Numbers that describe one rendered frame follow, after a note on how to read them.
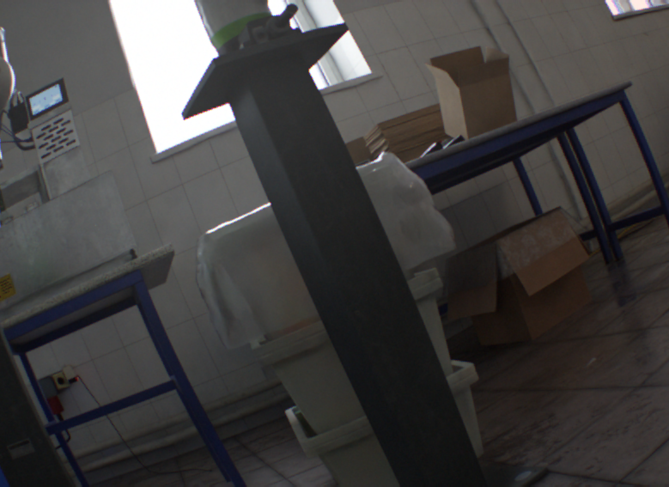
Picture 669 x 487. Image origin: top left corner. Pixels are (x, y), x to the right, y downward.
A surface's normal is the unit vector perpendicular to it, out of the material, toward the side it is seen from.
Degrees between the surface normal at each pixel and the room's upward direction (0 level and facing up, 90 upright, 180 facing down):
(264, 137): 90
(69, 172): 90
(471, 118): 125
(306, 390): 96
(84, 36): 90
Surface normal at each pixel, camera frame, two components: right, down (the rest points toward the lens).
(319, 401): 0.14, 0.00
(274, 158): -0.84, 0.35
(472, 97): 0.43, 0.40
